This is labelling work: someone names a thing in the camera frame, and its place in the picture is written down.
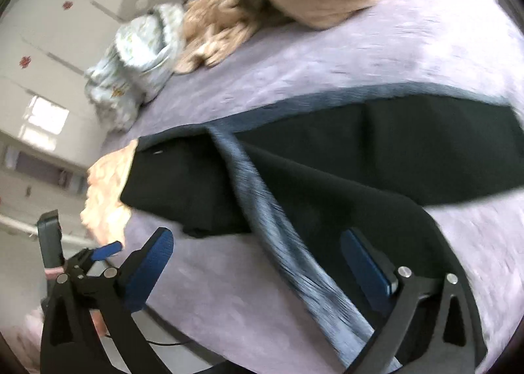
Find black pants with patterned lining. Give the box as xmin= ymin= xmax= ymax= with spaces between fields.
xmin=121 ymin=83 xmax=523 ymax=369

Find pink fuzzy sleeve forearm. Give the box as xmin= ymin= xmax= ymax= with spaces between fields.
xmin=12 ymin=267 xmax=64 ymax=366

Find peach orange garment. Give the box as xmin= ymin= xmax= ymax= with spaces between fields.
xmin=80 ymin=139 xmax=138 ymax=245

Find light floral quilt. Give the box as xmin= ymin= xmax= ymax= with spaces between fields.
xmin=84 ymin=4 xmax=186 ymax=132

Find white wardrobe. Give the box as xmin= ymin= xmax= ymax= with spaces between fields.
xmin=1 ymin=0 xmax=122 ymax=166

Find lavender embossed bed cover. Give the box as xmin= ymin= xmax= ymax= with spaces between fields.
xmin=104 ymin=0 xmax=523 ymax=373

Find beige striped garment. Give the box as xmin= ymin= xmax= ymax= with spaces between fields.
xmin=173 ymin=0 xmax=378 ymax=75

